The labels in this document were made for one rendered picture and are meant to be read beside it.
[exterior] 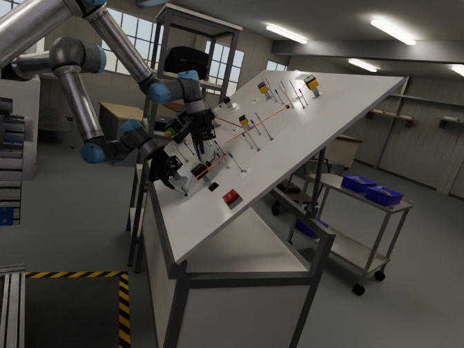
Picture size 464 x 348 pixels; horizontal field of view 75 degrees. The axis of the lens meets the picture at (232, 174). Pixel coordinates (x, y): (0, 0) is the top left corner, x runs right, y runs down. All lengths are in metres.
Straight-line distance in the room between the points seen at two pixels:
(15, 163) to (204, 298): 0.77
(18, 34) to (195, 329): 1.08
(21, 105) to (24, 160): 2.84
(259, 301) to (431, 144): 9.65
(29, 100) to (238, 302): 3.26
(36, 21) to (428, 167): 10.24
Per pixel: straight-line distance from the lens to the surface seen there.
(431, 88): 10.95
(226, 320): 1.30
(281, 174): 1.06
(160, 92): 1.13
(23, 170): 1.17
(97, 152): 1.18
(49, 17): 1.01
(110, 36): 1.19
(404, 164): 10.87
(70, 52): 1.30
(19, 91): 3.95
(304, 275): 1.35
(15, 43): 1.00
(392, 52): 7.01
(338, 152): 8.56
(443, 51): 6.58
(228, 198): 1.06
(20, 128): 1.64
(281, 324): 1.45
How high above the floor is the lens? 1.45
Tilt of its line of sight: 15 degrees down
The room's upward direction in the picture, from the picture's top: 13 degrees clockwise
